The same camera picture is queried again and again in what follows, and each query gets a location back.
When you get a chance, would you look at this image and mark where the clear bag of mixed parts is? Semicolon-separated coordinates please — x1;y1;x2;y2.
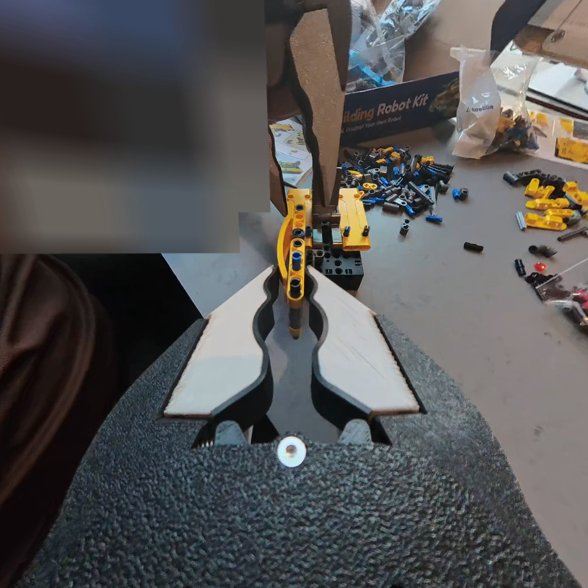
450;45;550;160

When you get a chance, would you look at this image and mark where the grey desk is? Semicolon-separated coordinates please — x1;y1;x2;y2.
162;129;588;588

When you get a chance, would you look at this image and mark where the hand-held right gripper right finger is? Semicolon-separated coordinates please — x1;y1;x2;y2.
305;266;421;440

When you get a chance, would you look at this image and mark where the person's brown sweater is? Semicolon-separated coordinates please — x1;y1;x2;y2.
0;254;118;588

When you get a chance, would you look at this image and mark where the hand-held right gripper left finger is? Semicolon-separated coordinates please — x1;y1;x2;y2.
164;265;279;431

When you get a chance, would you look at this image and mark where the yellow panel piece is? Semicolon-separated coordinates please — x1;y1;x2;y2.
277;187;314;341

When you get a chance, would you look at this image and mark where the blue cardboard kit box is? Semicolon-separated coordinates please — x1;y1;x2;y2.
342;0;588;149

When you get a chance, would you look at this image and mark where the pile of small connector pins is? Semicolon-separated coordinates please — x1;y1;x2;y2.
339;146;456;217

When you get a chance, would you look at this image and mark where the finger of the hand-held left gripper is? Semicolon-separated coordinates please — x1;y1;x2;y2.
331;0;354;209
288;0;346;217

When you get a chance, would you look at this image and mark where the clear bag of black red parts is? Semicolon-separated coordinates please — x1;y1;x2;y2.
528;271;588;328

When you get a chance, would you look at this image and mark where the yellow black brick assembly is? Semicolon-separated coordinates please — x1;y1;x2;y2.
312;186;372;291

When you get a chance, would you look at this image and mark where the instruction booklet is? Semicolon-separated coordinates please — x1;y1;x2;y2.
551;115;588;165

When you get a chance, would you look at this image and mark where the clear bag of blue parts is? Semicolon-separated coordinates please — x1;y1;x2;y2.
347;0;444;92

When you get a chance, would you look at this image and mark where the pile of yellow beams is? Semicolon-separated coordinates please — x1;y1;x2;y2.
503;168;588;233

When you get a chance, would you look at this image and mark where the folded instruction sheet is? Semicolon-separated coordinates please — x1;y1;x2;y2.
270;121;314;185

